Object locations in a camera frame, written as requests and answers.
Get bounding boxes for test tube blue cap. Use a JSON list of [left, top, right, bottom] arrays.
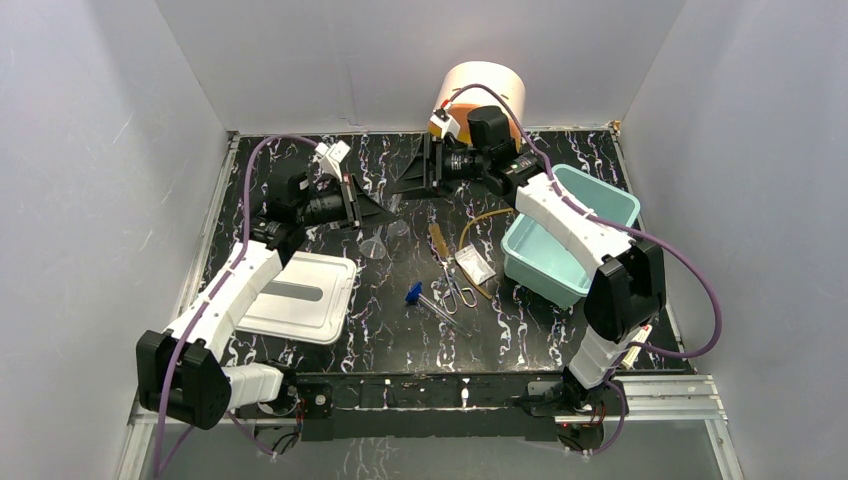
[[388, 194, 402, 213]]

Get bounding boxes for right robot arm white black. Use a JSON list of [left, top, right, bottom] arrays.
[[394, 102, 666, 410]]

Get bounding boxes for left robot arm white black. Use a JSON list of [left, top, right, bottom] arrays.
[[136, 170, 396, 430]]

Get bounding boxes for test tube brush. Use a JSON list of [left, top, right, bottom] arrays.
[[428, 223, 457, 291]]

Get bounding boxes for clear plastic funnel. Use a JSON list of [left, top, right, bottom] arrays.
[[359, 225, 387, 260]]

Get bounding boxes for small clear beaker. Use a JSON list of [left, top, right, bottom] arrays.
[[387, 220, 411, 263]]

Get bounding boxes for yellow rubber tubing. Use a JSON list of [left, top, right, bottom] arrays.
[[457, 207, 518, 301]]

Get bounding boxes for small white sachet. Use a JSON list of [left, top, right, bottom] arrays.
[[454, 244, 496, 285]]

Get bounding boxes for round pastel drawer cabinet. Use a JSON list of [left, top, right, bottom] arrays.
[[433, 61, 526, 145]]

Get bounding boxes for white bin lid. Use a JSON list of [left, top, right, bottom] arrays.
[[236, 252, 358, 345]]

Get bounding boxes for glass tube blue tip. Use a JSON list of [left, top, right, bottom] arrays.
[[416, 297, 472, 338]]

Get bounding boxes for blue plastic clamp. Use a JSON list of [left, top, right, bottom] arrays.
[[404, 282, 422, 305]]

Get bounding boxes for metal scissors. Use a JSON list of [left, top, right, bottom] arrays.
[[441, 262, 478, 315]]

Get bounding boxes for teal plastic bin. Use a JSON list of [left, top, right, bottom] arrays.
[[501, 165, 641, 309]]

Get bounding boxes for small white card box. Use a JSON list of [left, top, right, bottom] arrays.
[[621, 324, 653, 370]]

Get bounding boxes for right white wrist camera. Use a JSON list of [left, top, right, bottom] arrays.
[[428, 102, 461, 140]]

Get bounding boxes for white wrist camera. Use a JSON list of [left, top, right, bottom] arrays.
[[428, 102, 461, 140], [313, 140, 351, 182]]

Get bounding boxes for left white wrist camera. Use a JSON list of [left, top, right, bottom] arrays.
[[313, 140, 351, 182]]

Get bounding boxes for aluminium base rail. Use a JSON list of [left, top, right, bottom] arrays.
[[131, 371, 727, 457]]

